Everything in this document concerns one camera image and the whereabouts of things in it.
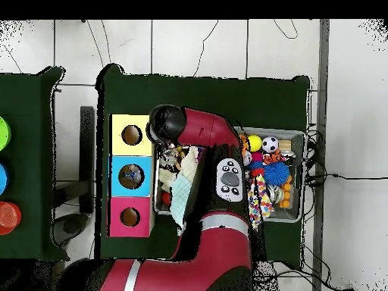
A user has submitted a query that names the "wooden box with three holes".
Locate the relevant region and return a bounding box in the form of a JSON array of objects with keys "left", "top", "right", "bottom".
[{"left": 108, "top": 113, "right": 160, "bottom": 239}]

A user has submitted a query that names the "blue spiky rubber ball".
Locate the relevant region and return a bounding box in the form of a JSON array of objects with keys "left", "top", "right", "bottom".
[{"left": 264, "top": 161, "right": 292, "bottom": 186}]

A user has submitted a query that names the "green cloth side table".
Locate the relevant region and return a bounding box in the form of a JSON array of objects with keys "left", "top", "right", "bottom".
[{"left": 0, "top": 66, "right": 67, "bottom": 261}]

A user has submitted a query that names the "red plastic cup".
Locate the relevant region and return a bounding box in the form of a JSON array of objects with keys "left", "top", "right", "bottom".
[{"left": 0, "top": 201, "right": 23, "bottom": 236}]

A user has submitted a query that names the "black chair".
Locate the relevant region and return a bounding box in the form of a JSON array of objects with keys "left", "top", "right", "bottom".
[{"left": 53, "top": 105, "right": 97, "bottom": 246}]

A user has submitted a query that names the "colourful polka-dot cloth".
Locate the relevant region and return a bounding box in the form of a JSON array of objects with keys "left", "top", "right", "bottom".
[{"left": 246, "top": 174, "right": 275, "bottom": 231}]

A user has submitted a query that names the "plain yellow ball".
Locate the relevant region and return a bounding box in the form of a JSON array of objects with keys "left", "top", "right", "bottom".
[{"left": 246, "top": 134, "right": 264, "bottom": 153}]

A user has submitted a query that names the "blue plastic cup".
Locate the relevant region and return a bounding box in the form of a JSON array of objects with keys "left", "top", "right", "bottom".
[{"left": 0, "top": 162, "right": 10, "bottom": 196}]

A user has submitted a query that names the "clear mesh bin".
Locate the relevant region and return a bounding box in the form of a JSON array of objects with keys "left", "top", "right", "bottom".
[{"left": 152, "top": 124, "right": 306, "bottom": 224}]

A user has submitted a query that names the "green plastic cup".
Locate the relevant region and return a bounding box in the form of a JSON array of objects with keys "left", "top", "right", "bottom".
[{"left": 0, "top": 114, "right": 12, "bottom": 152}]

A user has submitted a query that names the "black and white soccer ball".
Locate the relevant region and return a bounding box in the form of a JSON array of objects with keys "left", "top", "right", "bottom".
[{"left": 262, "top": 136, "right": 280, "bottom": 154}]

